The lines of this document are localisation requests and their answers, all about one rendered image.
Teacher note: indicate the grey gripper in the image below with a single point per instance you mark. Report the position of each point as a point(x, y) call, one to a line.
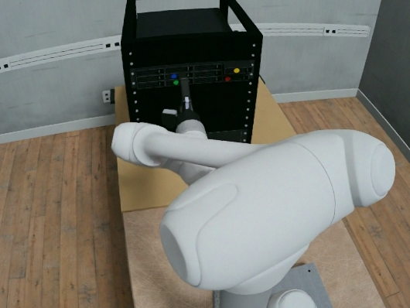
point(187, 113)

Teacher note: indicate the black rack frame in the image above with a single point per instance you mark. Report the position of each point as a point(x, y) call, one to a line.
point(226, 109)

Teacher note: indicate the tan flat board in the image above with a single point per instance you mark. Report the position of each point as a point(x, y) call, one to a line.
point(145, 188)

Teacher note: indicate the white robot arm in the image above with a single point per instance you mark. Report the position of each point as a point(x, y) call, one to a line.
point(245, 220)

